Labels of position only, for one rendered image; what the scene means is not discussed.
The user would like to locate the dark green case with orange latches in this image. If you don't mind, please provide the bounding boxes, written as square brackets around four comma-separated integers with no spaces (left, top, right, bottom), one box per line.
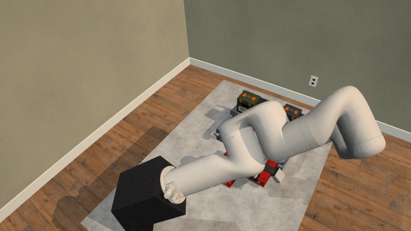
[237,90,261,113]

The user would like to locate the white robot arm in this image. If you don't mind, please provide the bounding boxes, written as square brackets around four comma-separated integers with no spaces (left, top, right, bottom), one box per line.
[160,86,386,204]

